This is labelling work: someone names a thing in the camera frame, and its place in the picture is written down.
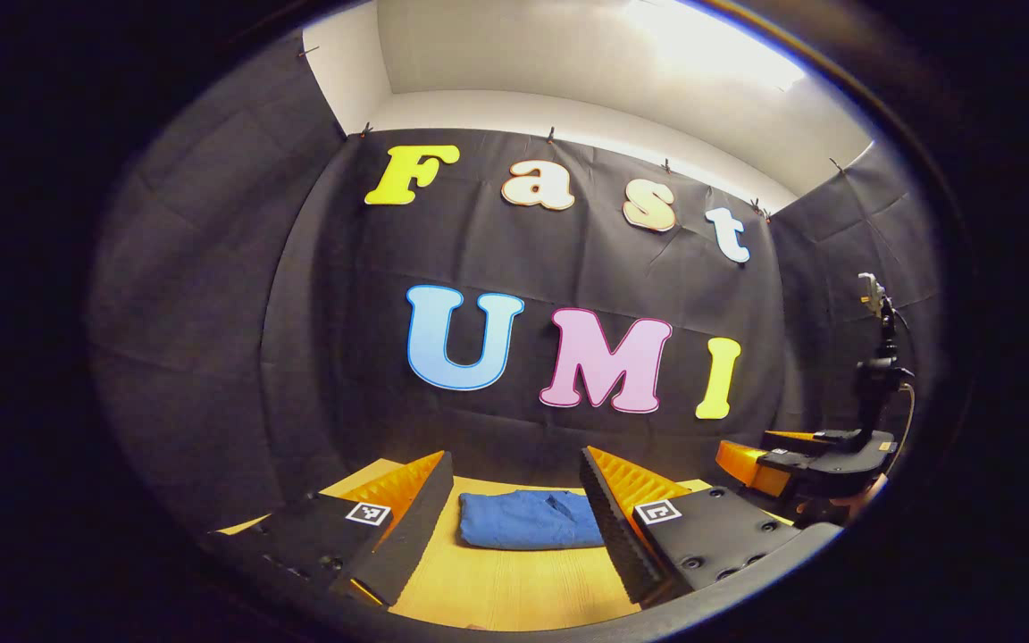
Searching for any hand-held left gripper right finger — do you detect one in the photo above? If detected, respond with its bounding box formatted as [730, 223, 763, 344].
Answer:
[579, 447, 841, 608]

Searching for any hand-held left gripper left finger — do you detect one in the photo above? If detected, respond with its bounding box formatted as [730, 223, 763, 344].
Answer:
[211, 451, 455, 608]

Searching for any blue button shirt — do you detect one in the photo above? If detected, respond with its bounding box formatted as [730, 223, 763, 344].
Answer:
[458, 489, 607, 551]

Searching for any ceiling light panel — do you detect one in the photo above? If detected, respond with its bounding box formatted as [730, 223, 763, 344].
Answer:
[631, 0, 806, 90]

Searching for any row of cloth clips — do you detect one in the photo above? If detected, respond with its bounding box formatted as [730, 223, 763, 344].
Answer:
[298, 45, 846, 220]

